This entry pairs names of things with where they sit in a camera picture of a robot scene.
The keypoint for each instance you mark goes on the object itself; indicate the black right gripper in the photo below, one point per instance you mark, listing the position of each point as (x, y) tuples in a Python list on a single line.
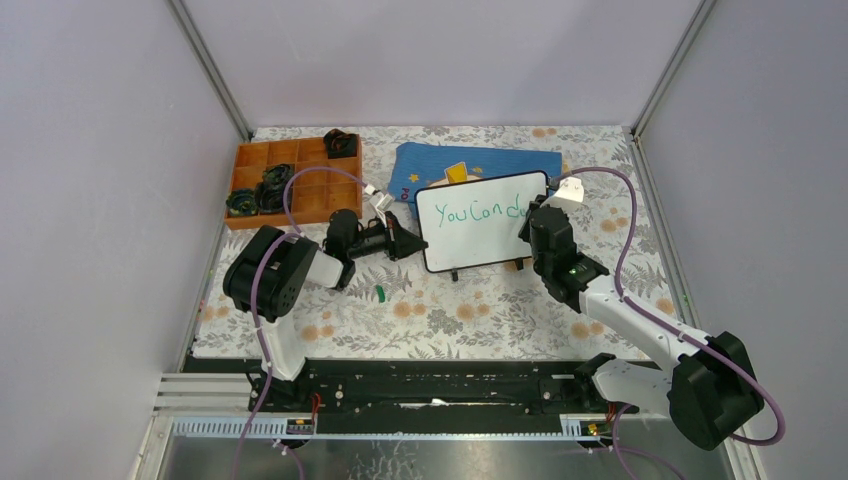
[(524, 231)]

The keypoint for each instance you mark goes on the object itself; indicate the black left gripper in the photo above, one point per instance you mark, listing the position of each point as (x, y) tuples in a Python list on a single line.
[(401, 242)]

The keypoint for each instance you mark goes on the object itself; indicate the white board with black frame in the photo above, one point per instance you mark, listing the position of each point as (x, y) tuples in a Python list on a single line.
[(476, 223)]

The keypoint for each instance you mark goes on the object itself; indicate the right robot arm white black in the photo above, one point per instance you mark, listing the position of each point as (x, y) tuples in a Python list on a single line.
[(701, 382)]

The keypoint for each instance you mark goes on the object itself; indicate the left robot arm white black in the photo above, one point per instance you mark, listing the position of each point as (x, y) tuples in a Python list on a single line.
[(266, 278)]

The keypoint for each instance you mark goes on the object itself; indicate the floral patterned tablecloth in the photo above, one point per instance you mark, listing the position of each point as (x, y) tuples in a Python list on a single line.
[(498, 311)]

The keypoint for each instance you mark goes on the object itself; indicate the blue cartoon print cloth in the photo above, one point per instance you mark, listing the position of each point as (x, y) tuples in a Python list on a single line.
[(418, 166)]

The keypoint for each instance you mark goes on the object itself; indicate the wooden compartment tray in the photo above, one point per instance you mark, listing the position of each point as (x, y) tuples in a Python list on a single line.
[(320, 186)]

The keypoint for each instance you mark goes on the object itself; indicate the dark rolled sock with orange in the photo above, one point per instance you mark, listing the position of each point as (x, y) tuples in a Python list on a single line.
[(340, 144)]

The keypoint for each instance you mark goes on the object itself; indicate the black rolled sock middle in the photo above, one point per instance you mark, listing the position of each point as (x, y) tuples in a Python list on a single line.
[(272, 198)]

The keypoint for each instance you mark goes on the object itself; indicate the dark rolled sock with green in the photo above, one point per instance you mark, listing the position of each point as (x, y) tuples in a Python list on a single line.
[(277, 176)]

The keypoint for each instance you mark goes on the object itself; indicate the blue green rolled sock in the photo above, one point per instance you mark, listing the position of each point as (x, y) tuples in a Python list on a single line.
[(242, 203)]

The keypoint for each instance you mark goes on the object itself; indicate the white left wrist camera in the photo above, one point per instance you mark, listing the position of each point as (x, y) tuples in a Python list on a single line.
[(379, 201)]

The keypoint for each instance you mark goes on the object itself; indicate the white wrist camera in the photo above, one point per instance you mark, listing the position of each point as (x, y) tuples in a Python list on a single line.
[(569, 195), (379, 201)]

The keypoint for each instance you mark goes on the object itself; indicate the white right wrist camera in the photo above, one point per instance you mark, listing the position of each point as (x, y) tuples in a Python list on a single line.
[(569, 195)]

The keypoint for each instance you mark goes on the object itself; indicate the aluminium frame post right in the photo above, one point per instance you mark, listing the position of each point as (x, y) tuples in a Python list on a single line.
[(678, 283)]

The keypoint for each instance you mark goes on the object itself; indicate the aluminium frame post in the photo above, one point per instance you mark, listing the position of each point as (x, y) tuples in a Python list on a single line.
[(678, 283), (192, 35)]

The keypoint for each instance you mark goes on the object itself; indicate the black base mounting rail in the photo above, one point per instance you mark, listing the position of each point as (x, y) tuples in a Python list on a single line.
[(433, 388)]

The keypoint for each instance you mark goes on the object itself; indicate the aluminium frame post left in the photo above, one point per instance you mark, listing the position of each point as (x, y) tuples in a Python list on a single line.
[(192, 35)]

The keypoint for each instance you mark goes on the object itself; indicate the slotted grey cable duct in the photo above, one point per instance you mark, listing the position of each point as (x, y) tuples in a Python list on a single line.
[(556, 427)]

